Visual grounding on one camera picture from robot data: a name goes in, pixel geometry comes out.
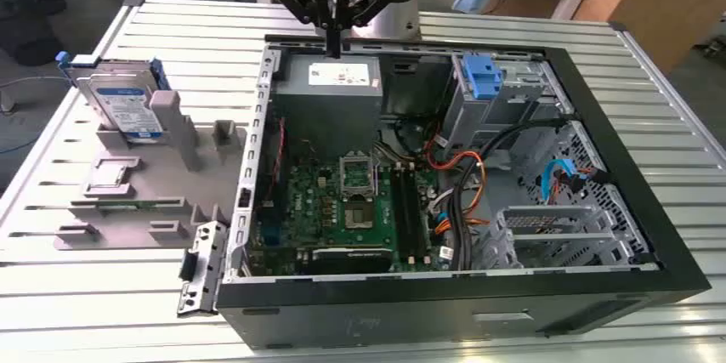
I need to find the hard disk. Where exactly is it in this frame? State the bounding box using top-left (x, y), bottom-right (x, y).
top-left (57, 51), bottom-right (167, 143)

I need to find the blue data wire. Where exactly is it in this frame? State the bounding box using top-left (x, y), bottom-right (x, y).
top-left (541, 160), bottom-right (569, 207)

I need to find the disk power wire black plug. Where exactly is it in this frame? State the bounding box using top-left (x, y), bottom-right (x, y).
top-left (553, 169), bottom-right (612, 205)

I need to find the metal disk bay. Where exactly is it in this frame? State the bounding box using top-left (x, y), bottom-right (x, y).
top-left (493, 204), bottom-right (642, 270)

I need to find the blue plastic drive latch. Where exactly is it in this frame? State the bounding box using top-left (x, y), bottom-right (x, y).
top-left (462, 53), bottom-right (504, 99)

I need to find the grey power supply unit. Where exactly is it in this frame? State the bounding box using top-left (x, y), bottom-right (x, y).
top-left (270, 53), bottom-right (386, 156)

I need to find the metal optical drive cage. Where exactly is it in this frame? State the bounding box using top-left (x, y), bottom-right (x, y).
top-left (442, 52), bottom-right (574, 156)

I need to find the metal socket cover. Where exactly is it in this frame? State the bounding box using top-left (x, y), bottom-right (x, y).
top-left (338, 154), bottom-right (381, 201)

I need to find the green motherboard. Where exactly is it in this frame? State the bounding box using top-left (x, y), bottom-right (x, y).
top-left (249, 158), bottom-right (462, 275)

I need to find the black round bin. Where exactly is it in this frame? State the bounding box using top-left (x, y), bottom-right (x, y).
top-left (11, 16), bottom-right (65, 67)

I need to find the grey parts rack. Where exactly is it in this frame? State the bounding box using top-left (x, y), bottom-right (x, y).
top-left (54, 90), bottom-right (251, 250)

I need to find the black RAM slot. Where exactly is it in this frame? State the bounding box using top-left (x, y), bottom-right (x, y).
top-left (394, 162), bottom-right (420, 265)
top-left (406, 162), bottom-right (434, 265)

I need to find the CPU socket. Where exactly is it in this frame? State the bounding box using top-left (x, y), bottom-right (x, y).
top-left (344, 200), bottom-right (380, 230)

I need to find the wooden cabinet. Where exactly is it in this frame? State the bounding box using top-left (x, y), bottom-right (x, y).
top-left (578, 0), bottom-right (726, 75)

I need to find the silver CPU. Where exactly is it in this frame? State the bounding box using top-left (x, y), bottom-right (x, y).
top-left (94, 165), bottom-right (130, 185)

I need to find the green RAM stick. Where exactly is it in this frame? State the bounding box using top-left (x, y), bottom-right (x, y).
top-left (95, 200), bottom-right (158, 211)

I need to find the black graphics card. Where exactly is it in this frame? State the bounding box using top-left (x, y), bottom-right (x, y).
top-left (300, 245), bottom-right (397, 275)

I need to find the black PC case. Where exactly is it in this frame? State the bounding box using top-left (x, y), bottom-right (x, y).
top-left (215, 32), bottom-right (715, 349)

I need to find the grey yellow wire harness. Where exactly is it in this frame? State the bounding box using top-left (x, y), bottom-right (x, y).
top-left (374, 141), bottom-right (425, 167)

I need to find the thin red wire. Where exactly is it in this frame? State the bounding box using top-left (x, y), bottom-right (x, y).
top-left (258, 118), bottom-right (286, 211)

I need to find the orange red yellow wire bundle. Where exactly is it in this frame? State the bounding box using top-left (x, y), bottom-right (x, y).
top-left (422, 135), bottom-right (490, 236)

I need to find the wire locking lever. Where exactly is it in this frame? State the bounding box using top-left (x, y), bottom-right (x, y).
top-left (372, 153), bottom-right (382, 203)

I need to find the grey cable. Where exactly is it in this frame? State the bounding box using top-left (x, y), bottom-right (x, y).
top-left (0, 76), bottom-right (73, 92)

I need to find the black cable bundle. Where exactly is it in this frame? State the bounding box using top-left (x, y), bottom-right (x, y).
top-left (453, 118), bottom-right (574, 270)

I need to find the white post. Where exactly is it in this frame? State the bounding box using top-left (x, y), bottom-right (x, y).
top-left (0, 82), bottom-right (19, 116)

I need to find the hinged grey metal bracket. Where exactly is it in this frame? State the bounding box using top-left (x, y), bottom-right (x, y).
top-left (177, 218), bottom-right (230, 317)

